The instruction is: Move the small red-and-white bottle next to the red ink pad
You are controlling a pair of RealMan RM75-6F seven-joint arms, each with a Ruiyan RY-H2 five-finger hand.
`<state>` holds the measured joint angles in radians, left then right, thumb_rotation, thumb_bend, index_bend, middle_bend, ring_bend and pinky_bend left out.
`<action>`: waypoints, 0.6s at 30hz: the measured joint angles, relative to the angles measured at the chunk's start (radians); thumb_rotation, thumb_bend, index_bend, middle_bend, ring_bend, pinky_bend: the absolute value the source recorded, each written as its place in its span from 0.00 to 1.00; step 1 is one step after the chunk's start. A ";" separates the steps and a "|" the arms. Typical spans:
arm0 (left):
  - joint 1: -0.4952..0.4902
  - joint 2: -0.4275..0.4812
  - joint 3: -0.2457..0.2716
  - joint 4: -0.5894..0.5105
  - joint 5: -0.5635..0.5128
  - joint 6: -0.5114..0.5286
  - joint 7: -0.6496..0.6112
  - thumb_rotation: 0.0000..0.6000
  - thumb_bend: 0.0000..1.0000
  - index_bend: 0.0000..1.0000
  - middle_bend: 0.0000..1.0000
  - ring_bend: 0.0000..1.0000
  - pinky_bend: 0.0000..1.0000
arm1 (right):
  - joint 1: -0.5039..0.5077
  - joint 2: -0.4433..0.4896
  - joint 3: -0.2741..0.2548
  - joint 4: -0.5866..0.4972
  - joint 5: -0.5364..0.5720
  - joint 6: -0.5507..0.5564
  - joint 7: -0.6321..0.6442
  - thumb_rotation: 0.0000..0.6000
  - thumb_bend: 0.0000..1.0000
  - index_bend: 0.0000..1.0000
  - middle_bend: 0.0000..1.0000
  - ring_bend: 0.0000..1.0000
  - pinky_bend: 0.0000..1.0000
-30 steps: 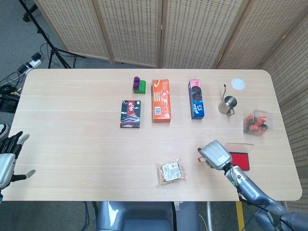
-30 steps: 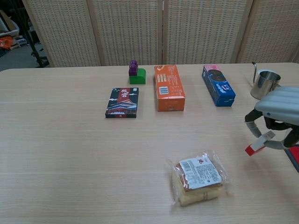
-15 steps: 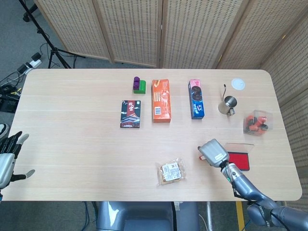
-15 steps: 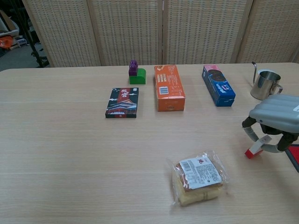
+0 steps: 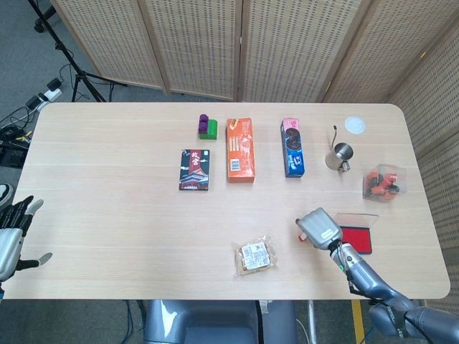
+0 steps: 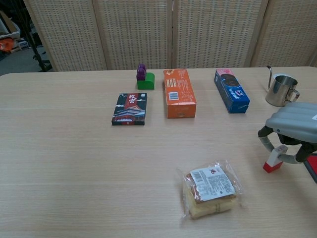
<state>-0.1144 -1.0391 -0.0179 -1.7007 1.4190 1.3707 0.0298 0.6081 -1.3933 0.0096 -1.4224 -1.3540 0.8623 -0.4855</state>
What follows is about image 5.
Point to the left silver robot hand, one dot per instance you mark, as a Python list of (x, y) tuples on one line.
[(9, 251)]

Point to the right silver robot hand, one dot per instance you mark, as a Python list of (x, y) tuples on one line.
[(321, 229)]

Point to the small red white tube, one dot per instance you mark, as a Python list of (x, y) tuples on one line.
[(302, 237)]

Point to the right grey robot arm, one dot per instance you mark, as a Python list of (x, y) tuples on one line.
[(369, 279)]

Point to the red stamp pad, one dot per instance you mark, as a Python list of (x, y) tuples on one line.
[(356, 238)]

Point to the plastic wrapped cake slice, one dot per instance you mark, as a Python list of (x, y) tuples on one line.
[(255, 255)]

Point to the steel pitcher with thin spout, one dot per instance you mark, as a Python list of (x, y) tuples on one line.
[(339, 156)]

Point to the clear box with orange toys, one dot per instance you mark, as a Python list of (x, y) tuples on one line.
[(383, 182)]

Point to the blue cookie box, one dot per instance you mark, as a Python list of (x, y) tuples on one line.
[(293, 147)]

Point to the metal table leg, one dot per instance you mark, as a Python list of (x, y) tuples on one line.
[(312, 322)]

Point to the white round table grommet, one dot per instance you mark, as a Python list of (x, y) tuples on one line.
[(355, 125)]

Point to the orange cardboard snack box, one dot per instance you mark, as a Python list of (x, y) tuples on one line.
[(241, 150)]

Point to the dark palace print card box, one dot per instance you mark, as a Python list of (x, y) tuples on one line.
[(194, 170)]

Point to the grey robot torso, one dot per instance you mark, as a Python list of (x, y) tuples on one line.
[(215, 322)]

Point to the green toy block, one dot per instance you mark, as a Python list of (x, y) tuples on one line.
[(212, 129)]

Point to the black power adapter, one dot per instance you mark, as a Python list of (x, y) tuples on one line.
[(54, 84), (33, 102)]

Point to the purple toy block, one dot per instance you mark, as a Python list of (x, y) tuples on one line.
[(203, 123)]

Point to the white power strip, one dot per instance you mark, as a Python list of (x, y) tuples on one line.
[(50, 95)]

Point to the woven wooden folding screen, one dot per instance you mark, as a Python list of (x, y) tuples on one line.
[(437, 107), (197, 43)]

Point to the black tripod stand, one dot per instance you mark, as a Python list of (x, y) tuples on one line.
[(80, 77)]

